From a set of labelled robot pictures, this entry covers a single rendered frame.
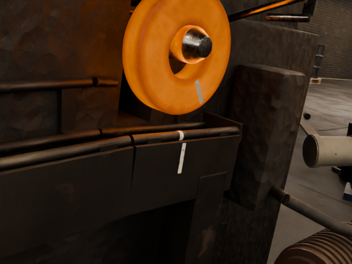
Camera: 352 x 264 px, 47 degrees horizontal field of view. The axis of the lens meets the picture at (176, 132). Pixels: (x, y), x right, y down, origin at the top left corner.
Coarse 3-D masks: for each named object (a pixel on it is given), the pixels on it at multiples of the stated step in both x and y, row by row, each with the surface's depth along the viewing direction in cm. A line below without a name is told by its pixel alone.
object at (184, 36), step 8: (184, 32) 46; (192, 32) 46; (200, 32) 46; (176, 40) 47; (184, 40) 46; (192, 40) 46; (200, 40) 46; (208, 40) 46; (176, 48) 47; (184, 48) 46; (192, 48) 46; (200, 48) 46; (208, 48) 47; (176, 56) 48; (184, 56) 47; (192, 56) 47; (200, 56) 46
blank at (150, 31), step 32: (160, 0) 43; (192, 0) 46; (128, 32) 44; (160, 32) 44; (224, 32) 52; (128, 64) 45; (160, 64) 46; (192, 64) 52; (224, 64) 53; (160, 96) 47; (192, 96) 51
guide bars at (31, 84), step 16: (32, 80) 44; (48, 80) 45; (64, 80) 47; (80, 80) 48; (96, 80) 50; (112, 80) 51; (64, 96) 47; (64, 112) 48; (64, 128) 48; (112, 128) 51; (128, 128) 52; (144, 128) 54; (160, 128) 56; (176, 128) 58; (192, 128) 61; (0, 144) 42; (16, 144) 42; (32, 144) 44; (48, 144) 45; (64, 144) 48
